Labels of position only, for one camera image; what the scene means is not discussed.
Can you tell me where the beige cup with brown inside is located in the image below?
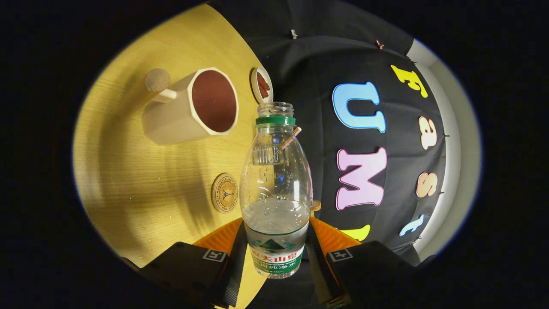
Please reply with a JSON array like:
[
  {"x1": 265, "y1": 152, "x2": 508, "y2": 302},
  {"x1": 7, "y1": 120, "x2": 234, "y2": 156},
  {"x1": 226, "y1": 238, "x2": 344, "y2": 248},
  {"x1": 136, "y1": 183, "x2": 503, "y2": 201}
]
[{"x1": 142, "y1": 67, "x2": 239, "y2": 145}]

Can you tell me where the metal wire basket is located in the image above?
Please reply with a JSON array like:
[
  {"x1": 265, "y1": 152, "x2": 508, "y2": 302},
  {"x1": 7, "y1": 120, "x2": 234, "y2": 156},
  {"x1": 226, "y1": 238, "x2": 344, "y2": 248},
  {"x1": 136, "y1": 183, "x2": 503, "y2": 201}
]
[{"x1": 253, "y1": 137, "x2": 286, "y2": 166}]

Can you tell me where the small white plate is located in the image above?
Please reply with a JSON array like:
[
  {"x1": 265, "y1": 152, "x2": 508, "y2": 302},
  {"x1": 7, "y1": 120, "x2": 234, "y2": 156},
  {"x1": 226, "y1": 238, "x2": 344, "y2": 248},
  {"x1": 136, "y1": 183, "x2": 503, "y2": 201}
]
[{"x1": 251, "y1": 67, "x2": 274, "y2": 104}]

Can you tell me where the brown food piece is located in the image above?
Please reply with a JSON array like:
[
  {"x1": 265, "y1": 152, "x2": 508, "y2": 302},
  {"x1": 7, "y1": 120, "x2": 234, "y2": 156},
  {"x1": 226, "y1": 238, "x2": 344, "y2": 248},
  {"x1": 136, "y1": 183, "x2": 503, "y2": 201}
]
[{"x1": 256, "y1": 72, "x2": 271, "y2": 99}]

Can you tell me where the clear plastic juice bottle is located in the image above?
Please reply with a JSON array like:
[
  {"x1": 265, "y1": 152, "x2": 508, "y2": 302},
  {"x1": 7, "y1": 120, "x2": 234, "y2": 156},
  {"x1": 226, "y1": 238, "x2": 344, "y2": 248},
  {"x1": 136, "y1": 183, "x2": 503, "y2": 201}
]
[{"x1": 239, "y1": 102, "x2": 314, "y2": 279}]

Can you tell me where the wooden table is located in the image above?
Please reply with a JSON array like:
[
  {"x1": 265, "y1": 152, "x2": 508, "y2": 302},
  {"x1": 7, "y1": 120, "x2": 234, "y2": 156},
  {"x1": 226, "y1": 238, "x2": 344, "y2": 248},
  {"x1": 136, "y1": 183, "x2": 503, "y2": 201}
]
[{"x1": 73, "y1": 4, "x2": 275, "y2": 309}]

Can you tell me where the red checked straw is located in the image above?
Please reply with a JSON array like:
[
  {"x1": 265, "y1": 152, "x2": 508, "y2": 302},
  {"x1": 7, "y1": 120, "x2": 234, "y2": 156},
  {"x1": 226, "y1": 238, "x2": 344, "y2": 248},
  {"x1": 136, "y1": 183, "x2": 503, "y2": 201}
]
[{"x1": 281, "y1": 127, "x2": 302, "y2": 150}]

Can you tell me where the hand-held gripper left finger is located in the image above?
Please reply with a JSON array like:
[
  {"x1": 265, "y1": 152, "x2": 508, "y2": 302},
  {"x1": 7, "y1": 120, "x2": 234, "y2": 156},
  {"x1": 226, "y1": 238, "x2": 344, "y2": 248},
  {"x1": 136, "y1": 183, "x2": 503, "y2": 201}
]
[{"x1": 121, "y1": 217, "x2": 248, "y2": 309}]

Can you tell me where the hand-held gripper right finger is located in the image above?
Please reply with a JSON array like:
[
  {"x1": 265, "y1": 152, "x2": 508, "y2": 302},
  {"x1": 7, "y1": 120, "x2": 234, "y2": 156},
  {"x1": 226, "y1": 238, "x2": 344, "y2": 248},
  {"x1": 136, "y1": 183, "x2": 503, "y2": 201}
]
[{"x1": 305, "y1": 217, "x2": 436, "y2": 309}]

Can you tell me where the round wooden coaster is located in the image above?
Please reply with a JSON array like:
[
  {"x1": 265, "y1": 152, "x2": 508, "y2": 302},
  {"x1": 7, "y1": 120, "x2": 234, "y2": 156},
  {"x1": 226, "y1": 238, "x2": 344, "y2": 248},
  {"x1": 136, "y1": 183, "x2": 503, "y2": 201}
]
[{"x1": 211, "y1": 173, "x2": 238, "y2": 213}]

